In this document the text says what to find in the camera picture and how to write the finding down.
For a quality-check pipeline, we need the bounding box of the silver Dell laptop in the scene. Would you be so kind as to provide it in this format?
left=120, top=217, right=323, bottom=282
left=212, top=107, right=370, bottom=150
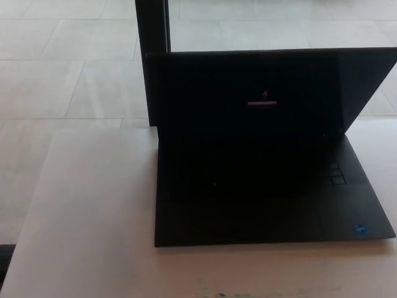
left=145, top=46, right=397, bottom=248

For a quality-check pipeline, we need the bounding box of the black vertical frame post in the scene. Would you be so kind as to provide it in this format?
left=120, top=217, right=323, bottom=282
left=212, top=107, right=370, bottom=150
left=135, top=0, right=172, bottom=127

